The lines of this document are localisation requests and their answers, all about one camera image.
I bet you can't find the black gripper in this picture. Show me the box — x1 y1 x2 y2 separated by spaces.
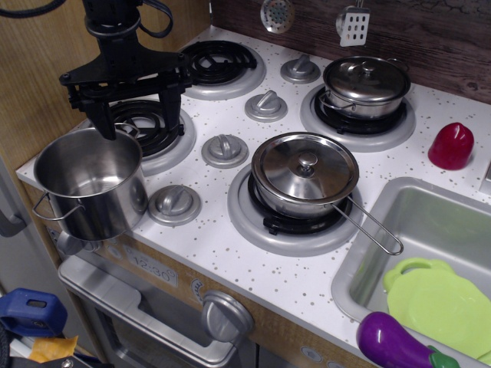
59 32 192 140

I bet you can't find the tall steel pot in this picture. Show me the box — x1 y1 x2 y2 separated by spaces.
34 127 148 242

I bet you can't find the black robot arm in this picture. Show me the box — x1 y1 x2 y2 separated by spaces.
60 1 192 140

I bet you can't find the grey stove knob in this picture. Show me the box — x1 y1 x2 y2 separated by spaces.
245 90 288 123
201 134 249 169
280 54 321 84
148 185 202 226

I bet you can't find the steel lidded pot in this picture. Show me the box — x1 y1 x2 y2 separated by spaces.
318 56 411 119

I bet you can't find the front left black burner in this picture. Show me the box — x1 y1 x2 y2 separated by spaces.
110 100 196 176

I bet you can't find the black burner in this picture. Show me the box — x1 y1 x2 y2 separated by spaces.
110 100 196 176
227 166 363 257
300 86 416 153
182 41 266 101

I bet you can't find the back left black burner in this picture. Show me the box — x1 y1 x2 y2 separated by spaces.
182 41 266 101

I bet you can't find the grey oven knob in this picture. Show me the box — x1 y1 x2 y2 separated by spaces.
201 290 254 343
56 232 102 256

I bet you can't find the hanging steel strainer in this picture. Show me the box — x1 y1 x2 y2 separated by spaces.
260 0 295 35

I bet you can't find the steel saucepan with lid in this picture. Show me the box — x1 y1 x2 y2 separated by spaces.
251 132 404 256

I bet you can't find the back right black burner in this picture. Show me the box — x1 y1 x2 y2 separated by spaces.
300 86 416 153

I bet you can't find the hanging steel spatula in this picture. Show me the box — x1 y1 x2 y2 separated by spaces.
335 0 371 48

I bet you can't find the front right black burner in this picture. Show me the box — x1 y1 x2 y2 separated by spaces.
227 166 363 257

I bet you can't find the blue clamp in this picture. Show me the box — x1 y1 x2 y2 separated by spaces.
1 288 68 337

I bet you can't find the yellow cloth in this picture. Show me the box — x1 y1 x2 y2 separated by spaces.
28 336 78 363

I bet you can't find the grey toy sink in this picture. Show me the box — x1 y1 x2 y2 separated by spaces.
331 178 490 321

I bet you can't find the red toy pepper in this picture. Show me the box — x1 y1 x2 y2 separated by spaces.
427 122 475 170

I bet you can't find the purple toy eggplant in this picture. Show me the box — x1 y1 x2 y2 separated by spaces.
356 312 460 368

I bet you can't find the green plastic plate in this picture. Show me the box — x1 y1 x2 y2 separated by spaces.
383 258 490 365

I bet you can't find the black cable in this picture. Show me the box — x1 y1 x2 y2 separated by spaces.
0 0 174 39

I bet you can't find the grey oven door handle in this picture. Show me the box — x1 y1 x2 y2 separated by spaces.
58 256 241 367

